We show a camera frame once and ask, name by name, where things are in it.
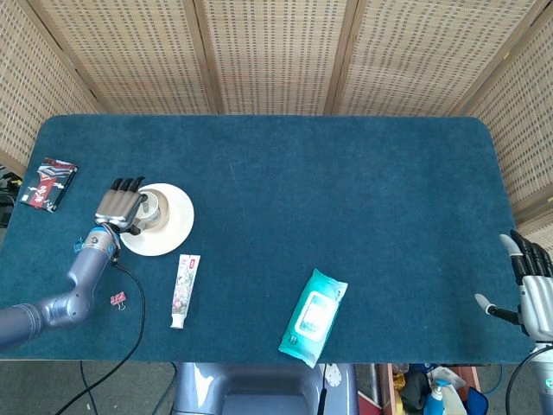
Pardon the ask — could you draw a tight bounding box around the black cable on base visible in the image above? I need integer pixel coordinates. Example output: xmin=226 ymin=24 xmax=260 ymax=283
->
xmin=317 ymin=363 xmax=327 ymax=415

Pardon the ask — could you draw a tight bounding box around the white round disc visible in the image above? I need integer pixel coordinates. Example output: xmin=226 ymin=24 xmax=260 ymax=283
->
xmin=323 ymin=362 xmax=345 ymax=388

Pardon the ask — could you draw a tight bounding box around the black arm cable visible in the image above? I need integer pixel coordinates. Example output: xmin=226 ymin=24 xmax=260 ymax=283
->
xmin=58 ymin=259 xmax=147 ymax=415
xmin=505 ymin=344 xmax=553 ymax=415

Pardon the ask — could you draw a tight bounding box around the teal wet wipes pack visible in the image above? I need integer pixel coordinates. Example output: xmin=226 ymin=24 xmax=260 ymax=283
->
xmin=277 ymin=268 xmax=349 ymax=369

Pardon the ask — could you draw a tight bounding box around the small white cup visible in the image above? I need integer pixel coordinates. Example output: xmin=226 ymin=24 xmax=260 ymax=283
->
xmin=137 ymin=192 xmax=162 ymax=228

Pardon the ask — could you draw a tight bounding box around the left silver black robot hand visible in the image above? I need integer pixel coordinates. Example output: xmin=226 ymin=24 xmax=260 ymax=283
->
xmin=93 ymin=176 xmax=150 ymax=237

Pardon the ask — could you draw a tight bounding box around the black red snack packet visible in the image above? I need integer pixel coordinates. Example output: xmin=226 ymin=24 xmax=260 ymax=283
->
xmin=19 ymin=156 xmax=80 ymax=214

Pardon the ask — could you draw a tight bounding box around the black equipment beside table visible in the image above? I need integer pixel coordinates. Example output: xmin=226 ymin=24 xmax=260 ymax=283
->
xmin=0 ymin=165 xmax=23 ymax=228

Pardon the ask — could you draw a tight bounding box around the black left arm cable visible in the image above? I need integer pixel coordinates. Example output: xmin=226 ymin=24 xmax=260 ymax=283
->
xmin=58 ymin=259 xmax=147 ymax=415

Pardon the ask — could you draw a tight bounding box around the dark blue table carpet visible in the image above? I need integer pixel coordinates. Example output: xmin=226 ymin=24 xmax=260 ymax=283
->
xmin=0 ymin=114 xmax=546 ymax=364

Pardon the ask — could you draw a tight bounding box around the bamboo folding screen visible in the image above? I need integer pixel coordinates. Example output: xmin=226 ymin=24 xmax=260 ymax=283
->
xmin=0 ymin=0 xmax=553 ymax=354

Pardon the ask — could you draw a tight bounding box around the blue cloth bag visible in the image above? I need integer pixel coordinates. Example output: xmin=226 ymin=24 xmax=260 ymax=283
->
xmin=466 ymin=386 xmax=490 ymax=415

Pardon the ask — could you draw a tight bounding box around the floral toothpaste tube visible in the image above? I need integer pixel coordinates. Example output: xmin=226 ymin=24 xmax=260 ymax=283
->
xmin=169 ymin=253 xmax=202 ymax=330

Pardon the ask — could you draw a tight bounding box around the black floor cable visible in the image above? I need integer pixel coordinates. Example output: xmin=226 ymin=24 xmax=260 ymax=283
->
xmin=79 ymin=361 xmax=99 ymax=415

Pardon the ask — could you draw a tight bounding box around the blue white spray bottle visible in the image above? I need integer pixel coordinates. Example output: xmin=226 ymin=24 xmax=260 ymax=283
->
xmin=422 ymin=379 xmax=447 ymax=415

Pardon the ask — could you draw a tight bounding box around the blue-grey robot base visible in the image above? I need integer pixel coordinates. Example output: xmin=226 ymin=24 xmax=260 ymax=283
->
xmin=172 ymin=361 xmax=359 ymax=415

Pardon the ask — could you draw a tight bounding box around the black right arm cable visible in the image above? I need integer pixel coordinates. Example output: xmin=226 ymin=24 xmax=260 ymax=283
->
xmin=505 ymin=344 xmax=553 ymax=415

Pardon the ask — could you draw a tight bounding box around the red storage crate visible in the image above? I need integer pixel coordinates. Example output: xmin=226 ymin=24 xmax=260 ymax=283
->
xmin=374 ymin=362 xmax=481 ymax=415

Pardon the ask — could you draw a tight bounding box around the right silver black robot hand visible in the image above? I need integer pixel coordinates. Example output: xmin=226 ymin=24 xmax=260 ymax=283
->
xmin=474 ymin=229 xmax=553 ymax=341

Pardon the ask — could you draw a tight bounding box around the white round plate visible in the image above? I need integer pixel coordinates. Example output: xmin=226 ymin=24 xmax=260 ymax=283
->
xmin=118 ymin=182 xmax=195 ymax=257

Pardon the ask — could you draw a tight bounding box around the grey metal table leg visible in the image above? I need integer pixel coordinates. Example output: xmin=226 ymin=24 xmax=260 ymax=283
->
xmin=370 ymin=362 xmax=385 ymax=407

